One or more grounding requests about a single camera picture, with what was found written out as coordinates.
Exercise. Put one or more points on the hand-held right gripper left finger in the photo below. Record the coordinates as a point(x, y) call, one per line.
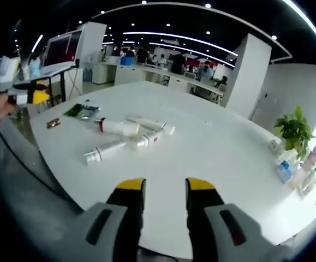
point(111, 226)

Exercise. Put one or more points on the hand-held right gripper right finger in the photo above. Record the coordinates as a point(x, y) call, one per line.
point(223, 226)

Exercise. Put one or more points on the white skincare bottle clear pump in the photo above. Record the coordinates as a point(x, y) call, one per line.
point(106, 151)

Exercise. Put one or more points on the white skincare bottle red-black cap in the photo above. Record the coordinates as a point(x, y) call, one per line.
point(117, 126)

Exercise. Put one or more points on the white skincare bottle red label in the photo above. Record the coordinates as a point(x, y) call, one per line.
point(154, 137)

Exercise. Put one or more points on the white skincare tube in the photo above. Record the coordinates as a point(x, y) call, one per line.
point(146, 122)

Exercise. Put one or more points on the blue storage box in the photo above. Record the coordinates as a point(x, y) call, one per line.
point(126, 60)

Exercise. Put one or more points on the pink dark-capped bottle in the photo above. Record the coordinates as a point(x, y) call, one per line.
point(312, 157)

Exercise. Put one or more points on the person's left hand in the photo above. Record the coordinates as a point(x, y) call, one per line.
point(2, 106)

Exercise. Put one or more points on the black standing desk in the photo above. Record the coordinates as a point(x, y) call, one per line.
point(37, 83)

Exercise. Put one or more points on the small gold object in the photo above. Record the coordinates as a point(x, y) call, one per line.
point(53, 123)

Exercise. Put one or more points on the green printed packet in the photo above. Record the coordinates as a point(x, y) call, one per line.
point(78, 110)

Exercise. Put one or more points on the large monitor screen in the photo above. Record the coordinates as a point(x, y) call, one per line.
point(62, 50)

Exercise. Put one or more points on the blue white packet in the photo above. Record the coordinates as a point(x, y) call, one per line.
point(285, 169)

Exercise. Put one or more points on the small white box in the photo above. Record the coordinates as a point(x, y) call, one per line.
point(275, 144)

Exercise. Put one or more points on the long white counter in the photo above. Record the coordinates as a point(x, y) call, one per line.
point(157, 77)

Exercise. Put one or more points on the green potted plant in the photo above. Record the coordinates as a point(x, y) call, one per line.
point(294, 128)

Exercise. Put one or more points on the white square pillar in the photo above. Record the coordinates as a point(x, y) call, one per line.
point(249, 76)

